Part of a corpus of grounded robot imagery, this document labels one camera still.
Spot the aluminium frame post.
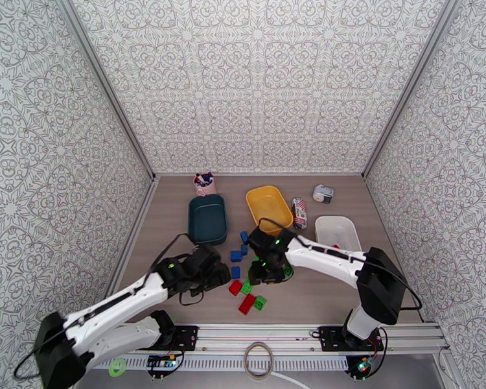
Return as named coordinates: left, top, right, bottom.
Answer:
left=54, top=0, right=157, bottom=180
left=362, top=0, right=462, bottom=177

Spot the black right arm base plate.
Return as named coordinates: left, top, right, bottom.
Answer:
left=319, top=325, right=385, bottom=353

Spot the white tube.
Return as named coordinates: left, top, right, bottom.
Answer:
left=267, top=373, right=310, bottom=389

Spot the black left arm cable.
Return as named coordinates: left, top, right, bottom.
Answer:
left=12, top=233, right=205, bottom=380

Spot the red white snack packet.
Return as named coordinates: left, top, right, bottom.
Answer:
left=290, top=197, right=308, bottom=231

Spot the clear tape ring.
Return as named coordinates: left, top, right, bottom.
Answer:
left=243, top=341, right=275, bottom=380

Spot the white plastic container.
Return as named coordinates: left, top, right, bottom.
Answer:
left=314, top=215, right=364, bottom=255

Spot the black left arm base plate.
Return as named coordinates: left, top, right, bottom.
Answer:
left=161, top=325, right=200, bottom=352

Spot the slotted white cable duct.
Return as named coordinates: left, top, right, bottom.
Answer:
left=82, top=355, right=349, bottom=370

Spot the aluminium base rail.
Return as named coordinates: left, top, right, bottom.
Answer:
left=133, top=322, right=448, bottom=357

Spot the teal plastic container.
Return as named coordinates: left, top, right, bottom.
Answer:
left=187, top=194, right=229, bottom=246

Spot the yellow plastic container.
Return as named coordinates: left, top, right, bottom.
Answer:
left=245, top=185, right=295, bottom=235

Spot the white grey tape dispenser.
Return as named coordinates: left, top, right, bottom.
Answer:
left=312, top=184, right=334, bottom=205

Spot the circuit board with blue parts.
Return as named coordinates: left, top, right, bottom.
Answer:
left=146, top=354, right=177, bottom=370

